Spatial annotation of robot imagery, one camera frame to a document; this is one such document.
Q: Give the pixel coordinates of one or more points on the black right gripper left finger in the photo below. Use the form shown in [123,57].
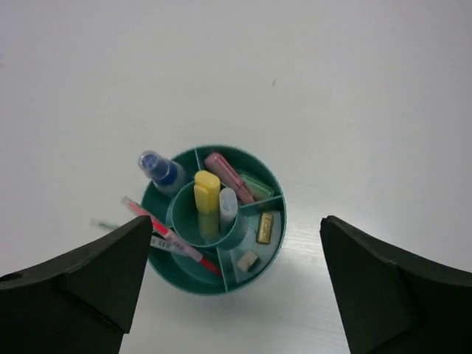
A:
[82,301]

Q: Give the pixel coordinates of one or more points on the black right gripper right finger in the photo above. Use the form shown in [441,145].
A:
[391,300]

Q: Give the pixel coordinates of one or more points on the green thin pen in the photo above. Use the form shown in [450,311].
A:
[104,225]

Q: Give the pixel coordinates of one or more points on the pink thin pen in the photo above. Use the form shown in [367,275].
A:
[170,236]

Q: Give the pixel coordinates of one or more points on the small tan eraser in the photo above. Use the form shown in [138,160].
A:
[265,228]

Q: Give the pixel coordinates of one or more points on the grey white eraser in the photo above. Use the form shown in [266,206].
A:
[247,261]

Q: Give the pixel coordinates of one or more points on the clear blue-capped glue bottle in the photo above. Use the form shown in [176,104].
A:
[167,176]

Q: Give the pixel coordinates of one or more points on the teal round organizer container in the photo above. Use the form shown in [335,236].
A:
[180,214]

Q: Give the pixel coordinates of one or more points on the yellow highlighter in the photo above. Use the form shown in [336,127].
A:
[207,187]

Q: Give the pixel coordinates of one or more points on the green highlighter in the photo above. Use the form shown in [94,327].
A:
[258,189]

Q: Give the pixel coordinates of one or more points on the pink highlighter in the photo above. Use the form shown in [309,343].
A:
[218,165]

